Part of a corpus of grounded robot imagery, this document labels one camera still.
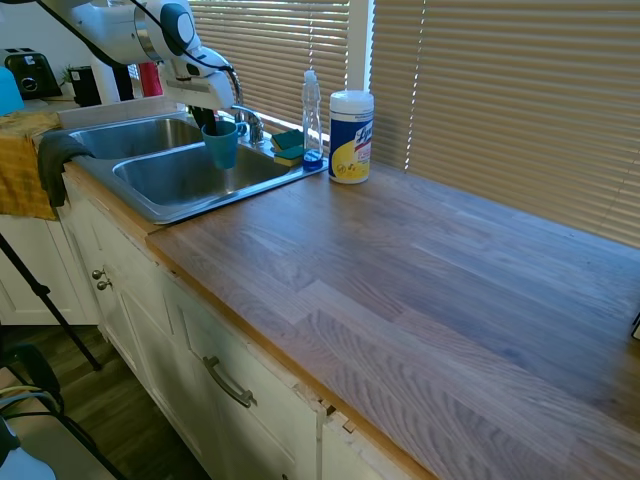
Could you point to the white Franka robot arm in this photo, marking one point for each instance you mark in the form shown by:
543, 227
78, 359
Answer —
115, 30

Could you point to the white yellow wipes canister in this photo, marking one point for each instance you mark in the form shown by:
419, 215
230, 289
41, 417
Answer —
351, 140

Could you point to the white kitchen cabinet run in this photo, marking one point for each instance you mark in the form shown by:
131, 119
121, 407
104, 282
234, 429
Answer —
165, 350

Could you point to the black toaster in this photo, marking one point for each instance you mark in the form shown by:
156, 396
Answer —
30, 75

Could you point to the yellow green sponge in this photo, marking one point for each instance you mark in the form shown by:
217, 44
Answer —
287, 140
290, 157

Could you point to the red bottle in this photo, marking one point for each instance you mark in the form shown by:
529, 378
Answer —
150, 80

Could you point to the teal plastic mug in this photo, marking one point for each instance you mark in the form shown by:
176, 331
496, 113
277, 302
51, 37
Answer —
222, 150

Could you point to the blue plastic container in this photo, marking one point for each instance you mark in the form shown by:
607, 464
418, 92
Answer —
9, 95

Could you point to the wide tan window blind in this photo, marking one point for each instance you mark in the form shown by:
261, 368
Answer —
510, 110

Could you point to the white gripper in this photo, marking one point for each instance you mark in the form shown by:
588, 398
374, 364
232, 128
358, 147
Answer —
200, 89

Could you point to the dark grey cloth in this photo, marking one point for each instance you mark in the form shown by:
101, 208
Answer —
52, 165

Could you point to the tall chrome faucet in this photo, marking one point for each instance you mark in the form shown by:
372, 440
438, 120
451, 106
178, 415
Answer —
237, 87

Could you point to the yellow patterned cloth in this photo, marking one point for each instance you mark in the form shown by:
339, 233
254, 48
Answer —
17, 170

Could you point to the white window frame post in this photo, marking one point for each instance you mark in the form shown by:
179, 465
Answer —
361, 50

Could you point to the round metal cabinet knob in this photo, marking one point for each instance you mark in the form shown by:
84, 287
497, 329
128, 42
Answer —
104, 285
98, 274

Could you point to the clear dish soap bottle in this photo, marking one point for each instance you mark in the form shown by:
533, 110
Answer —
312, 125

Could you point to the stainless steel double sink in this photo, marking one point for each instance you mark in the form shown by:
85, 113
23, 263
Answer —
170, 185

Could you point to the black tripod leg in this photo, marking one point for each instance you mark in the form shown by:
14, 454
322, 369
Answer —
45, 300

